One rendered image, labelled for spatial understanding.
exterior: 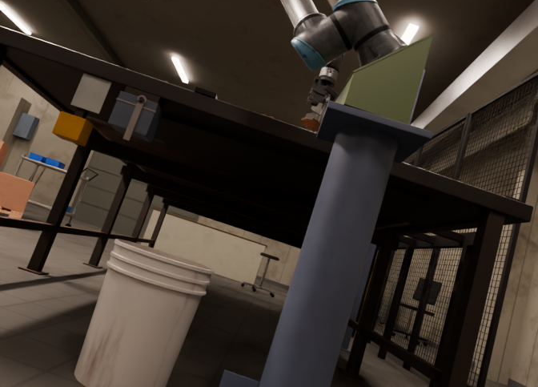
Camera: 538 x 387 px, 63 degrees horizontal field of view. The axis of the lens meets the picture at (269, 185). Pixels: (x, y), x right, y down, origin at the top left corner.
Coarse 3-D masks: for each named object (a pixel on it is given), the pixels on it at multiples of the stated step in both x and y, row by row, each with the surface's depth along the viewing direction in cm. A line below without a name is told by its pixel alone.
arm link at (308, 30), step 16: (288, 0) 137; (304, 0) 134; (304, 16) 131; (320, 16) 129; (304, 32) 128; (320, 32) 125; (336, 32) 124; (304, 48) 126; (320, 48) 126; (336, 48) 126; (320, 64) 129
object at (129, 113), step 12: (120, 96) 146; (132, 96) 147; (144, 96) 146; (156, 96) 149; (120, 108) 146; (132, 108) 146; (144, 108) 146; (156, 108) 147; (120, 120) 145; (132, 120) 145; (144, 120) 146; (156, 120) 151; (120, 132) 154; (132, 132) 147; (144, 132) 145
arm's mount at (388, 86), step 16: (416, 48) 113; (368, 64) 111; (384, 64) 111; (400, 64) 112; (416, 64) 112; (352, 80) 110; (368, 80) 110; (384, 80) 111; (400, 80) 111; (416, 80) 111; (336, 96) 128; (352, 96) 109; (368, 96) 110; (384, 96) 110; (400, 96) 110; (384, 112) 109; (400, 112) 110
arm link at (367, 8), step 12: (348, 0) 122; (360, 0) 121; (372, 0) 122; (336, 12) 125; (348, 12) 123; (360, 12) 121; (372, 12) 121; (336, 24) 124; (348, 24) 123; (360, 24) 122; (372, 24) 121; (384, 24) 122; (348, 36) 124; (360, 36) 122; (348, 48) 127
